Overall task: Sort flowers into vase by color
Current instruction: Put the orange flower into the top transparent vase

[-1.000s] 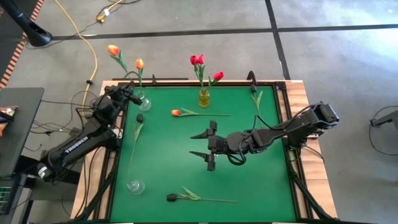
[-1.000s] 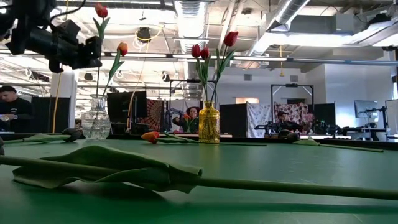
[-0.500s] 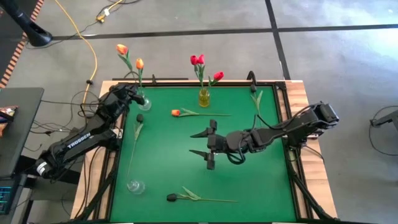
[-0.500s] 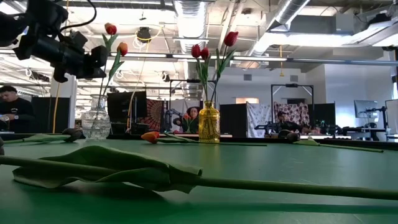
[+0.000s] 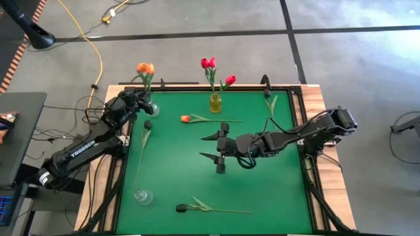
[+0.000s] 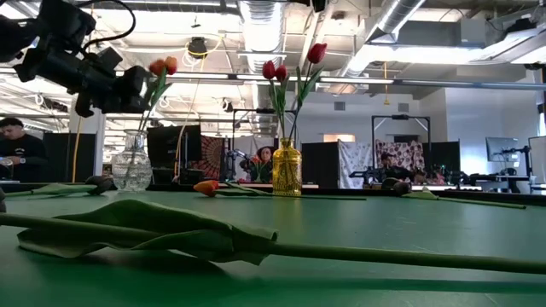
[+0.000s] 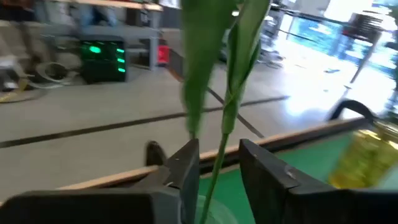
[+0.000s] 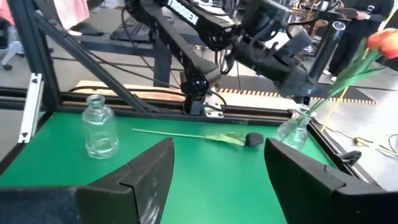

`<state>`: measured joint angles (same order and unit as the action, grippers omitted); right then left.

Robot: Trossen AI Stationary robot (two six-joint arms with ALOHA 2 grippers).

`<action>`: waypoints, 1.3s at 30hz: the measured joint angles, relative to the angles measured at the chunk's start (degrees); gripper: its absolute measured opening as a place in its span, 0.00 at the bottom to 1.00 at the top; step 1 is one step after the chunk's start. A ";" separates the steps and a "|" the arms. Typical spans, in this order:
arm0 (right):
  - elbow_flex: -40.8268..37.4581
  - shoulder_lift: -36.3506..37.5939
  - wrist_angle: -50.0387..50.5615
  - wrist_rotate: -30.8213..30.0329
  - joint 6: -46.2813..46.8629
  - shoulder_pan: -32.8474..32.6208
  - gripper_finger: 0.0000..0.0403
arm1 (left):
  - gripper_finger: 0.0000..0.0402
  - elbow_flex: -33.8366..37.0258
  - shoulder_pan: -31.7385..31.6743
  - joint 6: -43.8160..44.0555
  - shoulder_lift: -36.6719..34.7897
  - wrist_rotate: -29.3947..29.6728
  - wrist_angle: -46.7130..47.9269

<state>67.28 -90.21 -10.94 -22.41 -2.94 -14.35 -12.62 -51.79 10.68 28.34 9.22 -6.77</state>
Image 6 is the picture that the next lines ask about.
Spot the black partition panel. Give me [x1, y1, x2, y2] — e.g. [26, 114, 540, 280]
[147, 125, 203, 170]
[421, 140, 462, 174]
[42, 132, 97, 183]
[301, 142, 340, 189]

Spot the black ceiling cord reel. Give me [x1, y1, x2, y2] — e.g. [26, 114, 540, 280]
[187, 37, 209, 60]

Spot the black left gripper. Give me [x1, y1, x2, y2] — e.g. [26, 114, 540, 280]
[15, 41, 151, 119]

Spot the black artificial tulip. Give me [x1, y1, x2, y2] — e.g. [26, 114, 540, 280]
[392, 181, 528, 210]
[3, 174, 119, 200]
[0, 187, 546, 276]

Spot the red mandala tapestry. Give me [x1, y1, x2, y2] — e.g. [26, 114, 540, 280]
[190, 135, 227, 181]

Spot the orange artificial tulip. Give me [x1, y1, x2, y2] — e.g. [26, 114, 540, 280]
[136, 58, 167, 137]
[140, 55, 179, 137]
[192, 178, 368, 201]

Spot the person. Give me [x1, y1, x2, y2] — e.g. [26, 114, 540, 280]
[375, 152, 427, 185]
[0, 117, 49, 183]
[249, 146, 277, 184]

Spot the tall ribbed clear glass vase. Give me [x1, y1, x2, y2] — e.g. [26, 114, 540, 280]
[111, 129, 154, 193]

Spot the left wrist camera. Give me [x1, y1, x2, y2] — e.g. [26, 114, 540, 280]
[96, 45, 125, 70]

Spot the white patterned tapestry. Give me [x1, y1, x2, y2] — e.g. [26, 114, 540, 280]
[339, 140, 375, 189]

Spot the yellow glass vase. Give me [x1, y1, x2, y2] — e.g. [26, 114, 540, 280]
[271, 136, 303, 197]

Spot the grey computer monitor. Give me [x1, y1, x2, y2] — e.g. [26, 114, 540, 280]
[528, 135, 546, 172]
[485, 136, 520, 163]

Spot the smooth silver ceiling duct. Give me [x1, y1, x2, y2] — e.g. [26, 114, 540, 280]
[339, 0, 427, 78]

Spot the red floral tapestry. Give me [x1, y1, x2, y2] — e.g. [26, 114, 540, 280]
[375, 139, 426, 171]

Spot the ribbed silver ceiling duct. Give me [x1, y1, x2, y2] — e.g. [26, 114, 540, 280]
[237, 0, 286, 76]

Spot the green table mat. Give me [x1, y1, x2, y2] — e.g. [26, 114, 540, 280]
[0, 189, 546, 307]

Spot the yellow power cable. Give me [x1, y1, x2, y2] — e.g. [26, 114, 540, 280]
[71, 126, 83, 183]

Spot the red artificial tulip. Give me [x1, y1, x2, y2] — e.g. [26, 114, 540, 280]
[288, 42, 328, 144]
[261, 59, 287, 142]
[275, 63, 292, 142]

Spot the ceiling light strip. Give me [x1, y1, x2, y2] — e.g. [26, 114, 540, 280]
[170, 71, 396, 86]

